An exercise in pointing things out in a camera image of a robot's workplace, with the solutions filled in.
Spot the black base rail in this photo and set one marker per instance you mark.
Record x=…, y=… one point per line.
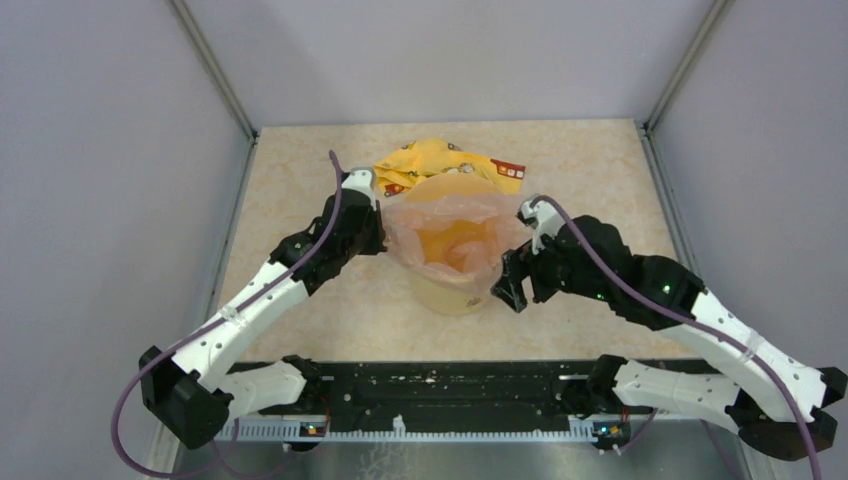
x=495, y=397

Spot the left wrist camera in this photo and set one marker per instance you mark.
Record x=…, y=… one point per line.
x=362, y=180

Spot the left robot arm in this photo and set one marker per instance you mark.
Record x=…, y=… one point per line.
x=193, y=391

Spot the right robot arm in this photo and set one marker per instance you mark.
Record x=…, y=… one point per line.
x=772, y=402

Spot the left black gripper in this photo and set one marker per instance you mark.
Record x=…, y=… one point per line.
x=376, y=244

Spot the left aluminium frame post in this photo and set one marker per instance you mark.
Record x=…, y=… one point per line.
x=209, y=61

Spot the right aluminium frame post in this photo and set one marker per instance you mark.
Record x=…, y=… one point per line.
x=718, y=9

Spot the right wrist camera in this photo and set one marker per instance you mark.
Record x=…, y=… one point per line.
x=539, y=213

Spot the aluminium frame post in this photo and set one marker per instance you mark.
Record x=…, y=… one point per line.
x=209, y=61
x=718, y=9

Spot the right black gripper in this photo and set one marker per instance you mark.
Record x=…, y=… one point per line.
x=517, y=264

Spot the yellow trash bin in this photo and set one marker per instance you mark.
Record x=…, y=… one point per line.
x=447, y=300

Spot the grey cable duct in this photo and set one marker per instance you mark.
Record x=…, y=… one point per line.
x=298, y=431

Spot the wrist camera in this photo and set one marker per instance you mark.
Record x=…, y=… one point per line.
x=362, y=180
x=539, y=213

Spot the translucent pink plastic bag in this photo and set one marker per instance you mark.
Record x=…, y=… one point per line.
x=458, y=240

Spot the yellow printed wrapper bag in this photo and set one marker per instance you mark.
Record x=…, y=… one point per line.
x=419, y=160

